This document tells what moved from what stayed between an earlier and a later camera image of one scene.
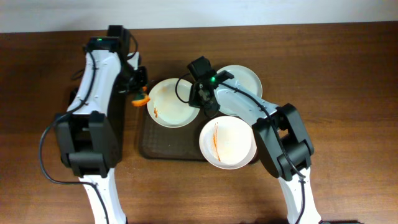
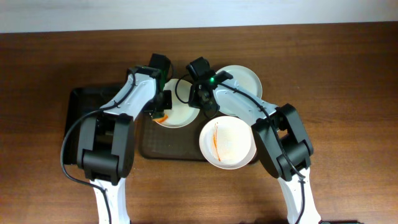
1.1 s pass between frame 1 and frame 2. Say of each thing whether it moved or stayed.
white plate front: stayed
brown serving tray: stayed
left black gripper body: moved
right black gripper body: stayed
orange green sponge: moved
